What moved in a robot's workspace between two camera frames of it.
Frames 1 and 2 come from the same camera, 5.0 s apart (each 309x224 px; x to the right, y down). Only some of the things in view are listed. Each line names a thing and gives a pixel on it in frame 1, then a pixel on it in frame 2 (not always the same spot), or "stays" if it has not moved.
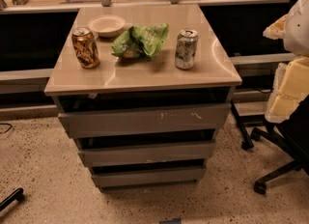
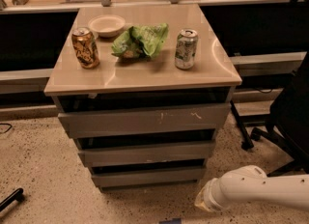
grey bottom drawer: (152, 176) stays
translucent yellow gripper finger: (276, 30) → (201, 202)
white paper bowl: (106, 25) stays
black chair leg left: (12, 198) stays
